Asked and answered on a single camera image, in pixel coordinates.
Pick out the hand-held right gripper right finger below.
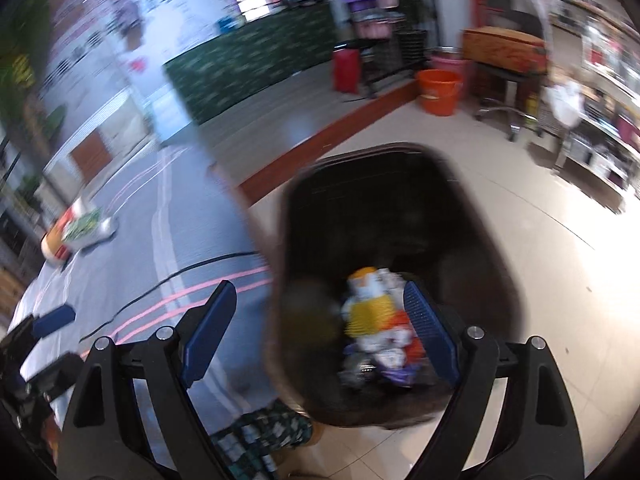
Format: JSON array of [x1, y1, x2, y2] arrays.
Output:
[[402, 280, 586, 480]]

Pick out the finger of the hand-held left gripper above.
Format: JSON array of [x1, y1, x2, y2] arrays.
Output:
[[20, 352, 86, 397], [0, 305, 77, 358]]

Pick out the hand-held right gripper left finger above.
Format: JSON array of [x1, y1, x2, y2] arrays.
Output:
[[57, 280, 238, 480]]

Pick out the orange foam net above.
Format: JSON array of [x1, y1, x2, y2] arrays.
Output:
[[390, 310, 426, 361]]

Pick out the purple tissue bag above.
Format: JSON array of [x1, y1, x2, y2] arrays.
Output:
[[380, 360, 426, 390]]

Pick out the white wrapper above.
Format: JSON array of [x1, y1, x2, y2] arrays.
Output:
[[357, 330, 407, 367]]

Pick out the yellow foam net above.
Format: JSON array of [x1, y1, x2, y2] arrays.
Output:
[[345, 292, 393, 338]]

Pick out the white tissue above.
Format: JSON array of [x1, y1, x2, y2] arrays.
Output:
[[350, 269, 407, 306]]

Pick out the clear plastic wrapper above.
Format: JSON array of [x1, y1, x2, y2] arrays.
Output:
[[340, 355, 381, 391]]

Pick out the dark bin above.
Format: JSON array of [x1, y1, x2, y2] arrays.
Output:
[[262, 142, 528, 431]]

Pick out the red cylinder can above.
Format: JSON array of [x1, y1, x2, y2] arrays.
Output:
[[40, 197, 91, 263]]

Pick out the blue striped tablecloth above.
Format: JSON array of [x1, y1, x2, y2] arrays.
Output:
[[10, 145, 281, 466]]

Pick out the green carton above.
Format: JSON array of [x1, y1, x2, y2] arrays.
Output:
[[60, 210, 118, 253]]

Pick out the green patterned pants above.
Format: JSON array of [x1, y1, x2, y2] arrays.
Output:
[[210, 400, 313, 476]]

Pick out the brown cushion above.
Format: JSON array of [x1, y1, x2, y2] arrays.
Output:
[[70, 127, 113, 186]]

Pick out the white wicker chair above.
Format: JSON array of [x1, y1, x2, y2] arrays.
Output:
[[42, 85, 156, 186]]

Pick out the orange bucket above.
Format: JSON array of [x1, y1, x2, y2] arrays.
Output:
[[415, 69, 463, 117]]

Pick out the white plastic bag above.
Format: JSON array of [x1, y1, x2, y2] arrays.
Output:
[[545, 80, 583, 128]]

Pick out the green patterned counter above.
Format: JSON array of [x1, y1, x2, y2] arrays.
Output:
[[164, 7, 337, 126]]

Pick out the pink basin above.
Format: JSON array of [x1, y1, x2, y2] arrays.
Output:
[[431, 55, 473, 91]]

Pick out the red container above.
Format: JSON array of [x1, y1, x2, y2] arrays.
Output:
[[332, 47, 362, 93]]

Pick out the black metal rack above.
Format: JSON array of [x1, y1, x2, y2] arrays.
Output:
[[345, 15, 431, 98]]

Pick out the wooden box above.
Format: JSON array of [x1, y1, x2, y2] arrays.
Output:
[[462, 27, 548, 75]]

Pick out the black cable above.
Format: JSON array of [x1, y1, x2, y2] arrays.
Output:
[[80, 252, 266, 343]]

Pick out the leafy wall plant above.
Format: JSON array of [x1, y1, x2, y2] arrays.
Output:
[[0, 25, 66, 151]]

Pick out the wall shelves of products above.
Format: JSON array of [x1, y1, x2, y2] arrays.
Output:
[[550, 0, 640, 211]]

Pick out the wall poster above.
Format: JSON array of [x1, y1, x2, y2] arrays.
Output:
[[40, 0, 241, 111]]

